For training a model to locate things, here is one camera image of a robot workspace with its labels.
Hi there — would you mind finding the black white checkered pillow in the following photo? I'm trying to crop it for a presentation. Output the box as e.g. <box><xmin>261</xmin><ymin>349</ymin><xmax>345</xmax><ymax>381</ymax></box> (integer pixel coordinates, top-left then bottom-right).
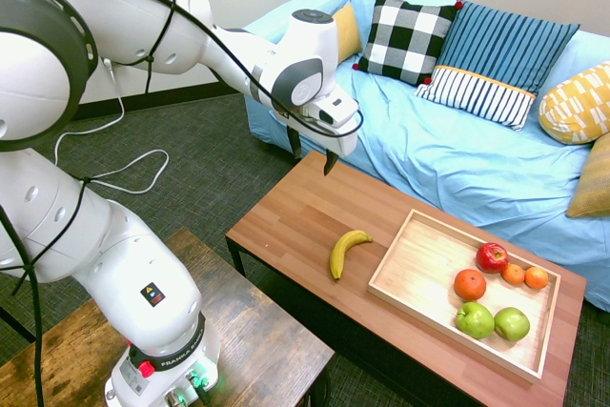
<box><xmin>352</xmin><ymin>0</ymin><xmax>464</xmax><ymax>87</ymax></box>

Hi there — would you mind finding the green apple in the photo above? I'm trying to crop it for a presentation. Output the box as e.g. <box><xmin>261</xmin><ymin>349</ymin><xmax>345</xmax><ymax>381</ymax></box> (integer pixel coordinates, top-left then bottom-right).
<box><xmin>494</xmin><ymin>306</ymin><xmax>531</xmax><ymax>343</ymax></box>
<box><xmin>455</xmin><ymin>301</ymin><xmax>496</xmax><ymax>340</ymax></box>

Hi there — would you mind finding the light blue covered sofa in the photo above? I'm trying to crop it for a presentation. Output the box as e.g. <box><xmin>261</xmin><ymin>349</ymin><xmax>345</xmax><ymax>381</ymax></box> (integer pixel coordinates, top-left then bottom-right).
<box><xmin>242</xmin><ymin>0</ymin><xmax>610</xmax><ymax>312</ymax></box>

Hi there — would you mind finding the light wooden tray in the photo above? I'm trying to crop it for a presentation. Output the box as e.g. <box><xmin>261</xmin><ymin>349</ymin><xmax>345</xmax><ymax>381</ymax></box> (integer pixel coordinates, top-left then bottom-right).
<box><xmin>366</xmin><ymin>209</ymin><xmax>562</xmax><ymax>385</ymax></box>

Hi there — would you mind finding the small mandarin orange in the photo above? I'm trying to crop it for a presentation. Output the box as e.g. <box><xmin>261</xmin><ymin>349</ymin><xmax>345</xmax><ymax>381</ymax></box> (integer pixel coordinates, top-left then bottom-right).
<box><xmin>524</xmin><ymin>266</ymin><xmax>550</xmax><ymax>290</ymax></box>
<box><xmin>501</xmin><ymin>263</ymin><xmax>526</xmax><ymax>286</ymax></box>

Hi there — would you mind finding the dark rustic wooden table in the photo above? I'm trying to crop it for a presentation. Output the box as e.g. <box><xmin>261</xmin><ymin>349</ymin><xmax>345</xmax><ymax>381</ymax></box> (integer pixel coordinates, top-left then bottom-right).
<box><xmin>0</xmin><ymin>227</ymin><xmax>336</xmax><ymax>407</ymax></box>

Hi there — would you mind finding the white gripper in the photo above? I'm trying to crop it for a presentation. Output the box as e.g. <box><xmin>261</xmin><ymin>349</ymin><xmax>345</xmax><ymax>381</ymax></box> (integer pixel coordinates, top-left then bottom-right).
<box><xmin>284</xmin><ymin>87</ymin><xmax>360</xmax><ymax>177</ymax></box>

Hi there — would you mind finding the reddish wooden coffee table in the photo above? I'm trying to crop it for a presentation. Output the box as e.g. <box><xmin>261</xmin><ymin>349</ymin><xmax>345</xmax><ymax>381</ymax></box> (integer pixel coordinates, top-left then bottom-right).
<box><xmin>225</xmin><ymin>150</ymin><xmax>588</xmax><ymax>407</ymax></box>

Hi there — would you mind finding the white cable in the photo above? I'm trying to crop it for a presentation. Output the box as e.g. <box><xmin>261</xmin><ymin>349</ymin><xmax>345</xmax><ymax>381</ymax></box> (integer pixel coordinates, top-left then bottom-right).
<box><xmin>52</xmin><ymin>57</ymin><xmax>171</xmax><ymax>195</ymax></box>

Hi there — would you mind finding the yellow white patterned pillow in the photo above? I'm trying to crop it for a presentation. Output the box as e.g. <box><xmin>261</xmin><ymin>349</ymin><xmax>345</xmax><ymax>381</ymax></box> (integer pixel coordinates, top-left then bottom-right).
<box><xmin>539</xmin><ymin>60</ymin><xmax>610</xmax><ymax>146</ymax></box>

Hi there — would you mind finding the large orange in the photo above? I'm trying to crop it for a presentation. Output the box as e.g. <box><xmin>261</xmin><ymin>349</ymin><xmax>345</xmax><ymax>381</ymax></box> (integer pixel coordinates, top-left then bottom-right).
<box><xmin>453</xmin><ymin>268</ymin><xmax>488</xmax><ymax>302</ymax></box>

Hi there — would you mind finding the mustard woven textured pillow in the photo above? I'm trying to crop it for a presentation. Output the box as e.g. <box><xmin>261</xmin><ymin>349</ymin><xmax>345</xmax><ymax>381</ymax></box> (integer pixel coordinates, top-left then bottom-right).
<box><xmin>565</xmin><ymin>132</ymin><xmax>610</xmax><ymax>219</ymax></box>

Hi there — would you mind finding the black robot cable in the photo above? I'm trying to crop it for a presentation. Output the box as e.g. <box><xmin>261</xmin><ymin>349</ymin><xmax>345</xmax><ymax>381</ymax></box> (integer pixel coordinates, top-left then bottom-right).
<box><xmin>0</xmin><ymin>0</ymin><xmax>365</xmax><ymax>407</ymax></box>

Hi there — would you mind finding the white navy striped pillow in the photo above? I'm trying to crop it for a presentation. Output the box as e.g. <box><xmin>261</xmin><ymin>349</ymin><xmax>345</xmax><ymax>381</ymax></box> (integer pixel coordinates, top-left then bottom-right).
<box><xmin>413</xmin><ymin>65</ymin><xmax>538</xmax><ymax>132</ymax></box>

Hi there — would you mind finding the yellow banana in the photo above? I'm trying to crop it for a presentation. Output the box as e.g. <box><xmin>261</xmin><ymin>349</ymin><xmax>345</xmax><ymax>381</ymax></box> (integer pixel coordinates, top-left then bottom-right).
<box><xmin>329</xmin><ymin>230</ymin><xmax>375</xmax><ymax>281</ymax></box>

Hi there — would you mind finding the plain mustard yellow pillow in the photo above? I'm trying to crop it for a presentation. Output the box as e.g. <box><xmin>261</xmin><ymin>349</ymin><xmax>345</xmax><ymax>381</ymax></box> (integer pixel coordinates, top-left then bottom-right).
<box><xmin>331</xmin><ymin>1</ymin><xmax>364</xmax><ymax>64</ymax></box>

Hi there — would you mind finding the blue striped pillow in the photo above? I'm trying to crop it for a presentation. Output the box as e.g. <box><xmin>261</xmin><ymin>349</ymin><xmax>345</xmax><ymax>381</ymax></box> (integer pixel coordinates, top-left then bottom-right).
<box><xmin>434</xmin><ymin>0</ymin><xmax>581</xmax><ymax>96</ymax></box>

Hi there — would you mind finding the red apple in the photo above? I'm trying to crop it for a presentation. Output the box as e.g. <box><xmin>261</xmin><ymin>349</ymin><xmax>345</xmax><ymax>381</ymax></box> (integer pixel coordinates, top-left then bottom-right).
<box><xmin>476</xmin><ymin>242</ymin><xmax>510</xmax><ymax>275</ymax></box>

